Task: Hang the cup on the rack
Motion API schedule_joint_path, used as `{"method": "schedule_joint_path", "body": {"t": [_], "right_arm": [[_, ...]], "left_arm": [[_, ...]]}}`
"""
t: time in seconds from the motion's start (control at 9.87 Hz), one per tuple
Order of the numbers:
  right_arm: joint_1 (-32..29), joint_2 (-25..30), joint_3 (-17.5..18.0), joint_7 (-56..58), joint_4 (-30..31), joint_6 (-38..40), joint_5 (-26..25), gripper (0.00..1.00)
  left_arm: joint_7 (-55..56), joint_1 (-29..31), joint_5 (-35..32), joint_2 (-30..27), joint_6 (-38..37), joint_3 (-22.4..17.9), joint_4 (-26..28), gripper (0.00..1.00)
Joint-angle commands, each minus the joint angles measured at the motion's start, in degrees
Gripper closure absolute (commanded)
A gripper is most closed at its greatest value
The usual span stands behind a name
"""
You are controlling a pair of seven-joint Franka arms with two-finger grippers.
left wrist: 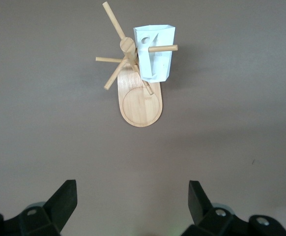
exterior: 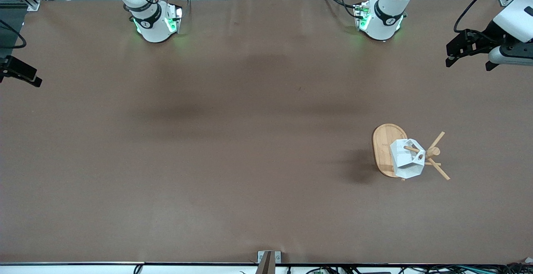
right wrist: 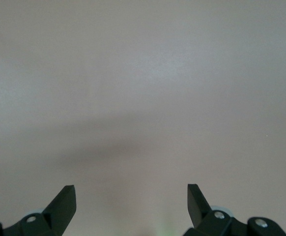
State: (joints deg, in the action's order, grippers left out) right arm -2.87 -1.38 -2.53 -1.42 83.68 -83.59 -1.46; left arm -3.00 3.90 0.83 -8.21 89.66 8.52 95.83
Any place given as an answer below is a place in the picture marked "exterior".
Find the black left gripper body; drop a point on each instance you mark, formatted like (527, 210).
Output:
(491, 33)

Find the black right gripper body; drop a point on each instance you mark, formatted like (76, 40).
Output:
(16, 68)

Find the white faceted cup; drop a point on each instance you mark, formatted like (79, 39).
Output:
(406, 161)

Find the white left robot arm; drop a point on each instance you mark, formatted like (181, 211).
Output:
(385, 16)

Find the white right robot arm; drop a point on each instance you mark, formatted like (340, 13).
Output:
(152, 24)

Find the wooden cup rack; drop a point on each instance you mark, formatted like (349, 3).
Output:
(382, 149)

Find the brown table mat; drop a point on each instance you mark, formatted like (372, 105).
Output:
(258, 149)

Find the grey metal table bracket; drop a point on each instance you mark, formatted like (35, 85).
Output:
(268, 258)

